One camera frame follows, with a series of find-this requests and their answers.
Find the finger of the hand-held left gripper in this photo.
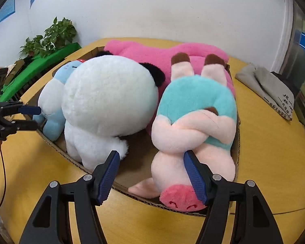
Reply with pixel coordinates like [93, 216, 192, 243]
[0, 101, 41, 117]
[0, 119, 39, 136]

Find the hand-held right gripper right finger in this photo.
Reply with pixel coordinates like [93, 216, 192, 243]
[183, 150, 284, 244]

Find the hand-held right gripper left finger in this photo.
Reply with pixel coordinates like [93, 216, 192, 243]
[19, 150, 121, 244]

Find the cardboard box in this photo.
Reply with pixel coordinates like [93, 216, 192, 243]
[20, 46, 242, 217]

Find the pink pig plush toy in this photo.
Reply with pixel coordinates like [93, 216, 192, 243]
[128, 52, 237, 211]

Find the light blue plush toy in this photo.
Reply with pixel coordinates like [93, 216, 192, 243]
[33, 59, 85, 141]

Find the green board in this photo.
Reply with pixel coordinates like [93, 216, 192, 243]
[0, 43, 82, 103]

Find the white panda plush toy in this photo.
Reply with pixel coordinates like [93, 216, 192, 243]
[61, 55, 166, 172]

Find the green potted plant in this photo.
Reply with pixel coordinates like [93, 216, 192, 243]
[19, 17, 77, 58]

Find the grey folded cloth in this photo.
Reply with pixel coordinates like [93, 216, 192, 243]
[235, 63, 295, 121]

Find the hot pink plush toy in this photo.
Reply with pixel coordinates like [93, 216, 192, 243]
[104, 39, 236, 98]

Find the blue wall poster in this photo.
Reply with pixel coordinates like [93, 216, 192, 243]
[0, 0, 17, 24]

